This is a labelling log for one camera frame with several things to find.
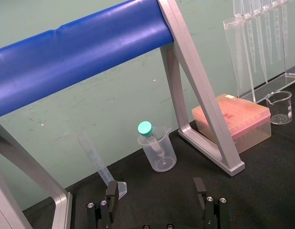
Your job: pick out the black table cloth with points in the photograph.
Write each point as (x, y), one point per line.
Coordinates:
(161, 190)

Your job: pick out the pink pipette tip box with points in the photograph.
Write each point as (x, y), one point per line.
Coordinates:
(247, 114)

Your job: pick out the centrifuge tube with teal cap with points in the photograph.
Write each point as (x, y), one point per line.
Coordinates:
(145, 128)

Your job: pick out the clear plastic transfer pipette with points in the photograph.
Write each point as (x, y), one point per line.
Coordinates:
(266, 23)
(284, 23)
(256, 6)
(247, 7)
(238, 8)

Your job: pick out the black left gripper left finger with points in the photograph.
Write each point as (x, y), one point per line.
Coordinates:
(112, 198)

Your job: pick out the small glass beaker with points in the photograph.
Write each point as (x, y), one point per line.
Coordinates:
(281, 107)

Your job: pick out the clear acrylic pipette stand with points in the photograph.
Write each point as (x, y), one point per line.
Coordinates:
(231, 35)

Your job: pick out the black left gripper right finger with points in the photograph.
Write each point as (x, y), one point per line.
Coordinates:
(210, 212)

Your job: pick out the clear plastic beaker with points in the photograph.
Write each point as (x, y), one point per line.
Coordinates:
(165, 152)

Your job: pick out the clear plastic graduated cylinder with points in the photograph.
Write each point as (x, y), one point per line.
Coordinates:
(103, 170)

